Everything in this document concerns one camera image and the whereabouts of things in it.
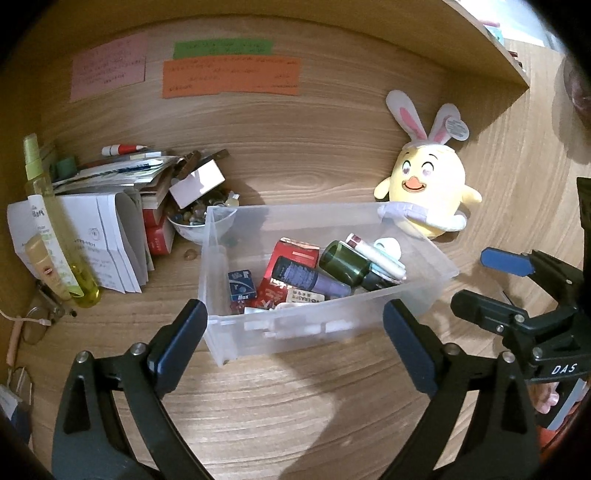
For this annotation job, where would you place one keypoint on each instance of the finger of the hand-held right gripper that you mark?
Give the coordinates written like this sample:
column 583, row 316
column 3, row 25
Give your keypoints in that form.
column 505, row 262
column 485, row 310

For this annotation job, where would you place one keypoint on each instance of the brown wooden ornament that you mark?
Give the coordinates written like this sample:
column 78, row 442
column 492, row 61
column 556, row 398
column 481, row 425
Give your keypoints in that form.
column 579, row 83

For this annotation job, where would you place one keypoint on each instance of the clear plastic bin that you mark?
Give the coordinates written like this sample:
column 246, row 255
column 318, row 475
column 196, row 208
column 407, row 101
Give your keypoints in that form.
column 323, row 346

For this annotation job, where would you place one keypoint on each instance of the red cardboard box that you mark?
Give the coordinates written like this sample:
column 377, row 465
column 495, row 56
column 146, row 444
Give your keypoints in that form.
column 160, row 241
column 151, row 218

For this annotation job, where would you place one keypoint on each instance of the blue staple box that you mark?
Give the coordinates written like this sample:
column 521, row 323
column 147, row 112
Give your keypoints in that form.
column 241, row 286

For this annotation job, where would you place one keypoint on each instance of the white tube green print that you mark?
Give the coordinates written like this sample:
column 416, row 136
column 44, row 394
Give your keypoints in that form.
column 44, row 221

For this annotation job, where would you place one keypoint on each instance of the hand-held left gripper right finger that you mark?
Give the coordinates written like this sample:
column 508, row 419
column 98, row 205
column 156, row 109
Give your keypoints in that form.
column 413, row 346

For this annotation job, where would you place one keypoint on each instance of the white ceramic bowl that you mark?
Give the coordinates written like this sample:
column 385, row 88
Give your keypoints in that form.
column 194, row 233

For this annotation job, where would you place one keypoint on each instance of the person's right hand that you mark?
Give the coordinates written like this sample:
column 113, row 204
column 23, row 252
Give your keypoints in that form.
column 545, row 399

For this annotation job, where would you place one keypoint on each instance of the wooden shelf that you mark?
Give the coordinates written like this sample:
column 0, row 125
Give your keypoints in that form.
column 494, row 50

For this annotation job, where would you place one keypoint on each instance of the orange sticky note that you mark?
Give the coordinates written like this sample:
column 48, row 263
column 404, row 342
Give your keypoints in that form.
column 231, row 77

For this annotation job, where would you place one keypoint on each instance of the pile of beads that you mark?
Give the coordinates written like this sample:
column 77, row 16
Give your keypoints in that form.
column 198, row 213

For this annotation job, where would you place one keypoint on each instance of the stack of booklets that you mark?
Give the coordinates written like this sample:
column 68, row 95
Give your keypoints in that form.
column 120, row 173

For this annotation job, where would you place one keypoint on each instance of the small white open box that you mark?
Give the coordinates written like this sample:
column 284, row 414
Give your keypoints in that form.
column 196, row 184

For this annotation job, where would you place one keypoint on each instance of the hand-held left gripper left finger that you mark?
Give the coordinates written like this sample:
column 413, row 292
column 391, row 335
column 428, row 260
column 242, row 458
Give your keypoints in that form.
column 180, row 344

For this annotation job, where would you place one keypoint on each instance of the red packet white characters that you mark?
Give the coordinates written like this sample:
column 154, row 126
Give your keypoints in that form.
column 293, row 251

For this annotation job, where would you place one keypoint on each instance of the clear frame eyeglasses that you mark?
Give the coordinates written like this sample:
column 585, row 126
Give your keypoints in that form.
column 39, row 323

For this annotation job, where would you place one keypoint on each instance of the red white marker pen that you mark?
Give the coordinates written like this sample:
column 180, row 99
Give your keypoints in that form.
column 124, row 149

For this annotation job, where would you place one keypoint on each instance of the brown glass bead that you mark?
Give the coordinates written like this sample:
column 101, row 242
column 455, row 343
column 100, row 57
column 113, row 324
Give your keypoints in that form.
column 189, row 254

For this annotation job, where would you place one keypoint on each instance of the green tape roll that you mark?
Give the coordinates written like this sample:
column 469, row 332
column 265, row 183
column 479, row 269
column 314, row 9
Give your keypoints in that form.
column 66, row 167

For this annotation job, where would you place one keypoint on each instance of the pink sticky note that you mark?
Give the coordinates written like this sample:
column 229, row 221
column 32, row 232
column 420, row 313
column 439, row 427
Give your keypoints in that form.
column 108, row 67

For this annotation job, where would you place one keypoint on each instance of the dark purple bottle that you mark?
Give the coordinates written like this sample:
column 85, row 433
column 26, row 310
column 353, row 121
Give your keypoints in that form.
column 304, row 279

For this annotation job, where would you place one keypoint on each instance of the dark green glass bottle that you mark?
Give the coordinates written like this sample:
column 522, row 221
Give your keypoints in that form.
column 344, row 263

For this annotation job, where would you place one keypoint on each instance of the green sticky note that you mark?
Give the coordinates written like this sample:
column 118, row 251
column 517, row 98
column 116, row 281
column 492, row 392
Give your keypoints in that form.
column 221, row 48

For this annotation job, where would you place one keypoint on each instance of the blue notebook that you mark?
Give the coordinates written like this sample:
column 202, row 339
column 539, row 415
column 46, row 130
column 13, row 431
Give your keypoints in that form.
column 11, row 415

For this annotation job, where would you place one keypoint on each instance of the white cap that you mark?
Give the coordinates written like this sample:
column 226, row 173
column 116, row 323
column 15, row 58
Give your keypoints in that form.
column 388, row 245

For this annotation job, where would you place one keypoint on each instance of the yellow chick plush toy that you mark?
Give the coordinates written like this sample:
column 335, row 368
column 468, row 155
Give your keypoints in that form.
column 429, row 180

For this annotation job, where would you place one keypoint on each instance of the white paper sheet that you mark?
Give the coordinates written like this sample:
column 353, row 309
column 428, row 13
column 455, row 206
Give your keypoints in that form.
column 18, row 230

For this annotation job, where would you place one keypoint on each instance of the white lip balm tube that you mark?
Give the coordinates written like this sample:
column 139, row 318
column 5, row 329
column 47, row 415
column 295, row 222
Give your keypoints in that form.
column 376, row 258

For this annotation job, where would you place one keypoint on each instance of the folded white leaflet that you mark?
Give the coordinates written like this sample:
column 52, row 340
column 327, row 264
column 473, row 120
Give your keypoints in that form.
column 106, row 240

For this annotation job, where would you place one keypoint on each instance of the yellow-green spray bottle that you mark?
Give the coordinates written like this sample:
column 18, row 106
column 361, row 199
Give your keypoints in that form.
column 69, row 258

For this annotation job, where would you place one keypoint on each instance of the green white eraser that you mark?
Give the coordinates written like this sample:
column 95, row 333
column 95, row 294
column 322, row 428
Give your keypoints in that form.
column 302, row 297

